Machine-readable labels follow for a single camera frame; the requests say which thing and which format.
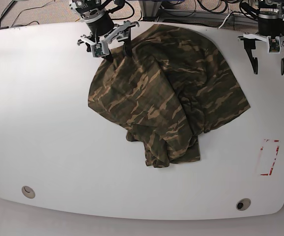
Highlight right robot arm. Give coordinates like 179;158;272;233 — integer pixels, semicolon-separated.
69;0;139;62

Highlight red tape rectangle marking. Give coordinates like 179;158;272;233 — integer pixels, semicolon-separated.
256;139;281;176

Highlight left table grommet hole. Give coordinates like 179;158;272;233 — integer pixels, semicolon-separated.
21;186;35;199

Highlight right table grommet hole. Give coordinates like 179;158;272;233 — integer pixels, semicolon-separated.
236;198;251;211

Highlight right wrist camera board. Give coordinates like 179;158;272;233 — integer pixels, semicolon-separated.
91;43;104;58

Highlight aluminium frame stand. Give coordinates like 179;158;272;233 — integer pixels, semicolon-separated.
139;0;256;27

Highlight table grommet hole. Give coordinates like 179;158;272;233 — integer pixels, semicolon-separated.
21;186;35;199
236;198;251;211

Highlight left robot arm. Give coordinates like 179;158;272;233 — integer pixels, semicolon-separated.
238;0;284;75

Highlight camouflage t-shirt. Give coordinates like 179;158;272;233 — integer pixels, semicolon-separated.
88;25;250;168

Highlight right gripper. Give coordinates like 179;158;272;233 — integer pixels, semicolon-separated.
77;9;139;62

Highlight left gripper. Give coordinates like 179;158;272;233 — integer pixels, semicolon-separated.
238;13;284;75

